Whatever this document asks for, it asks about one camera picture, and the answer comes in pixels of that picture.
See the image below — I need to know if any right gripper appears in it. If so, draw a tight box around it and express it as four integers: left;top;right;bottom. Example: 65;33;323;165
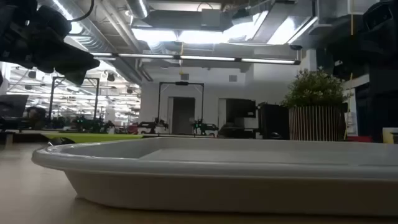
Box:
326;32;374;79

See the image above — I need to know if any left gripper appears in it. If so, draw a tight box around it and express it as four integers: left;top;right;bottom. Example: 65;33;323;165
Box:
0;5;101;86

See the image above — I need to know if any lime green plate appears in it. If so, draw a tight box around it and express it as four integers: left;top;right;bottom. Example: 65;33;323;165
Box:
42;133;144;144

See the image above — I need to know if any grey plastic tray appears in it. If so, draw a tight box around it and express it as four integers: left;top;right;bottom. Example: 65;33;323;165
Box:
30;136;398;217

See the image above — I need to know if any dark computer monitor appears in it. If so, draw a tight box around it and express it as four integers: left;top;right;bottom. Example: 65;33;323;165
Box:
0;94;29;130

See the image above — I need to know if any green plant in striped pot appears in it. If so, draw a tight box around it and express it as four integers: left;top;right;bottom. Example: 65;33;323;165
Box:
280;67;349;142

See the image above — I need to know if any pale yellow container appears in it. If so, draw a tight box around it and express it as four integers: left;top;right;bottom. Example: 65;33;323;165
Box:
382;127;398;145

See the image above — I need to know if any black cabinet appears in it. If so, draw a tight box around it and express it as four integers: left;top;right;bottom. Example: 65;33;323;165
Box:
257;102;290;140

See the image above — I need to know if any long ceiling strip lamp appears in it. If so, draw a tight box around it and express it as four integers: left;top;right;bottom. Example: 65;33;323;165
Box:
90;52;302;66

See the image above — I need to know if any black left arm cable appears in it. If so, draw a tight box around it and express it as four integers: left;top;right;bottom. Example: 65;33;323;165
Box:
67;0;96;23

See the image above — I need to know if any black aluminium table frame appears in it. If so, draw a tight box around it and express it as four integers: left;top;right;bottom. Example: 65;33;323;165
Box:
0;130;50;144

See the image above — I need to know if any black background gantry frame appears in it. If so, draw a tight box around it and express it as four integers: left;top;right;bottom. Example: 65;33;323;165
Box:
157;81;205;136

